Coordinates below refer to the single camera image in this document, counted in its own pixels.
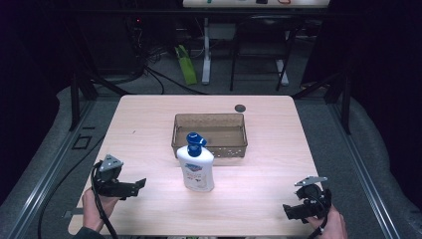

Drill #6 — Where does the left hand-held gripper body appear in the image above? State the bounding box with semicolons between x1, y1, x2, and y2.
91;153;131;199

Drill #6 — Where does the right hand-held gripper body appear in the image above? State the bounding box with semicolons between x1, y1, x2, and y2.
294;175;332;221

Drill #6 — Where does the person's right hand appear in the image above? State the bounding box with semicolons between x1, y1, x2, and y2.
305;204;349;239

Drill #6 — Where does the person's left hand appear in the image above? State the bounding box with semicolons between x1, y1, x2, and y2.
82;187;121;233

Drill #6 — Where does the white bottle with blue pump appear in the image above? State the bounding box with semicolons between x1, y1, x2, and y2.
176;131;216;193

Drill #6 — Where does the brown transparent plastic basket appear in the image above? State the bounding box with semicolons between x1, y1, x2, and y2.
170;113;249;159

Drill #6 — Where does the green bag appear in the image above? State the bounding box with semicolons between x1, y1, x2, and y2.
174;44;199;87

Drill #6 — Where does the white-legged background table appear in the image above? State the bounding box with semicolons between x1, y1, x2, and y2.
181;0;331;86

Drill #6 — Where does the black chair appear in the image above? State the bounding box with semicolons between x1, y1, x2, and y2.
229;14;298;93

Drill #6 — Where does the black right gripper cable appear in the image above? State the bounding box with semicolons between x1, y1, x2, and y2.
307;195;332;239

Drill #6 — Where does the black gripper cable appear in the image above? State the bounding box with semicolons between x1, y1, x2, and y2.
307;195;332;239
90;160;119;239

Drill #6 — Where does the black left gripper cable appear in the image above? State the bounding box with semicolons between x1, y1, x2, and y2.
90;160;119;239

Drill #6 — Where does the grey metal floor rail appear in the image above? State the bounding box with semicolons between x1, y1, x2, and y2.
326;99;403;239
5;99;98;239

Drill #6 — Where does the black metal frame stand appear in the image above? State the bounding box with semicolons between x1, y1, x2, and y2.
64;19;133;132
292;56;353;135

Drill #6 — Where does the bundle of black cables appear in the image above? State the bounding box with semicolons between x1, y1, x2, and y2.
127;14;208;97

